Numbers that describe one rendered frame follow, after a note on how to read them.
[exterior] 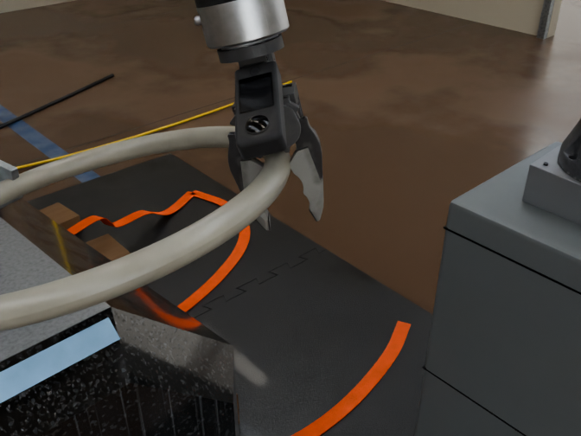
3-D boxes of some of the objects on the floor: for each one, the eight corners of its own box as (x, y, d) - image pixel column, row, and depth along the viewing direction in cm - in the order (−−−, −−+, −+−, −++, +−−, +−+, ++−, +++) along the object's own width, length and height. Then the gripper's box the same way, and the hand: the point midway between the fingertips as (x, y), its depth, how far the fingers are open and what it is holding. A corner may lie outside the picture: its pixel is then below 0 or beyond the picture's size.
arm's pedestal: (486, 387, 191) (546, 125, 146) (659, 498, 160) (802, 208, 115) (376, 487, 162) (409, 199, 118) (560, 645, 131) (700, 335, 86)
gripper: (305, 22, 71) (342, 195, 80) (202, 47, 73) (249, 213, 81) (303, 34, 64) (344, 223, 72) (188, 60, 65) (241, 242, 73)
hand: (290, 217), depth 73 cm, fingers closed on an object, 5 cm apart
